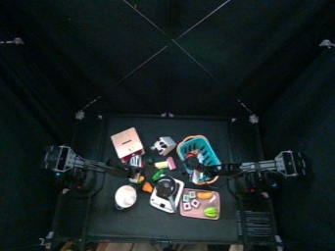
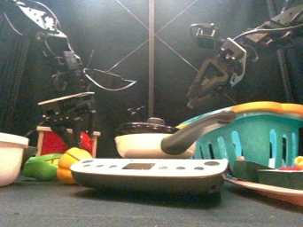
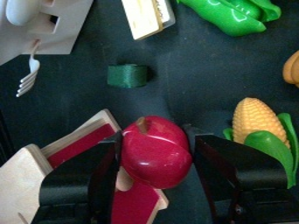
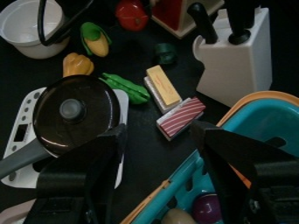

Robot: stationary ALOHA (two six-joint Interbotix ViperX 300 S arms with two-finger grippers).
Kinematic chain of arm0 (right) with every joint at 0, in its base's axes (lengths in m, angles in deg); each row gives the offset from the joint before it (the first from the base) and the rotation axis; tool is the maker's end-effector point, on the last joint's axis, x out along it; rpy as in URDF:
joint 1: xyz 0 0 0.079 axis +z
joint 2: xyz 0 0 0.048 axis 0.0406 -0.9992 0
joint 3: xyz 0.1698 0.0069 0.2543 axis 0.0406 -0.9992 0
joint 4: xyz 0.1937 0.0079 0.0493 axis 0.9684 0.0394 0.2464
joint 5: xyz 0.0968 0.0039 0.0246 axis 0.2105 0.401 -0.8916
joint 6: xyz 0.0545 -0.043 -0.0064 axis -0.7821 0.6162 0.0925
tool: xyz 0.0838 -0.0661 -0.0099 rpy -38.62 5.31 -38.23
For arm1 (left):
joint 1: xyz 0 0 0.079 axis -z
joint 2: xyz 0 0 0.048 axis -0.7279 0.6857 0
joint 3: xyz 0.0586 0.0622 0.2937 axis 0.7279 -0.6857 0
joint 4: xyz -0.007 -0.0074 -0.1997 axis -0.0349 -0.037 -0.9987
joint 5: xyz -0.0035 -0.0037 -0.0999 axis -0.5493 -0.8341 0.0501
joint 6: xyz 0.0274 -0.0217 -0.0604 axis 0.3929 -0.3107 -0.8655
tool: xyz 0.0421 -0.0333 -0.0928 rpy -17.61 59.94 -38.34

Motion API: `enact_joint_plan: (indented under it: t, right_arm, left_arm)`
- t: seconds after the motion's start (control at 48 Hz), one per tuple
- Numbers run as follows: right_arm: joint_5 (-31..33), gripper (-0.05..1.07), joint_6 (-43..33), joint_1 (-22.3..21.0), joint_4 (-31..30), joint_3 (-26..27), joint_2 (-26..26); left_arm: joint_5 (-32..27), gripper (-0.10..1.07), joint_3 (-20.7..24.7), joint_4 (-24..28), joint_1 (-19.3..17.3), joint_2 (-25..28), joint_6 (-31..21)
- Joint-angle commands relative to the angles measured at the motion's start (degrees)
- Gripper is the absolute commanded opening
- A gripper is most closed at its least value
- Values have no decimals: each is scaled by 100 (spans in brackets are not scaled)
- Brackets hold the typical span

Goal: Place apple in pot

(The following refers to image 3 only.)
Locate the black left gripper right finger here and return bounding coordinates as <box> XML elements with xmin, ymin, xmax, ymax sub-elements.
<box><xmin>182</xmin><ymin>123</ymin><xmax>299</xmax><ymax>224</ymax></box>

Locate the dark green ribbon roll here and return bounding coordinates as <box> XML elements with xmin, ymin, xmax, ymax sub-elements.
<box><xmin>107</xmin><ymin>63</ymin><xmax>150</xmax><ymax>88</ymax></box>

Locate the wooden tray with red inlay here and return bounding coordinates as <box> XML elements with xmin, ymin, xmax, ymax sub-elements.
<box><xmin>0</xmin><ymin>108</ymin><xmax>171</xmax><ymax>224</ymax></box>

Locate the toy corn cob with husk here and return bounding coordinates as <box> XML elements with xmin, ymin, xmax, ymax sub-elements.
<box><xmin>222</xmin><ymin>97</ymin><xmax>299</xmax><ymax>190</ymax></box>

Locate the red toy apple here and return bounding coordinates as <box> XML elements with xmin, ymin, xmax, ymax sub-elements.
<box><xmin>119</xmin><ymin>115</ymin><xmax>194</xmax><ymax>190</ymax></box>

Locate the white plastic fork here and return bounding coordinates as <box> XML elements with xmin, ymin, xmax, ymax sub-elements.
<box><xmin>15</xmin><ymin>39</ymin><xmax>43</xmax><ymax>98</ymax></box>

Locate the cream toy bread slice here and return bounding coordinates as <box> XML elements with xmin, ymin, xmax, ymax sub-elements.
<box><xmin>121</xmin><ymin>0</ymin><xmax>177</xmax><ymax>41</ymax></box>

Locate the white plastic spoon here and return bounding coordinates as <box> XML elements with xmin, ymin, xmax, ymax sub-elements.
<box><xmin>4</xmin><ymin>0</ymin><xmax>42</xmax><ymax>27</ymax></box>

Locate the green toy pepper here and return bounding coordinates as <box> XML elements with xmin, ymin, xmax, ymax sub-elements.
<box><xmin>177</xmin><ymin>0</ymin><xmax>283</xmax><ymax>38</ymax></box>

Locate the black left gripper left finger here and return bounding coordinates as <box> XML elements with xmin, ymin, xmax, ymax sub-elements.
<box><xmin>31</xmin><ymin>130</ymin><xmax>125</xmax><ymax>224</ymax></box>

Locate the orange toy food piece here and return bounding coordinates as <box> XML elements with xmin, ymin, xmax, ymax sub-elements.
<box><xmin>282</xmin><ymin>50</ymin><xmax>299</xmax><ymax>88</ymax></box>

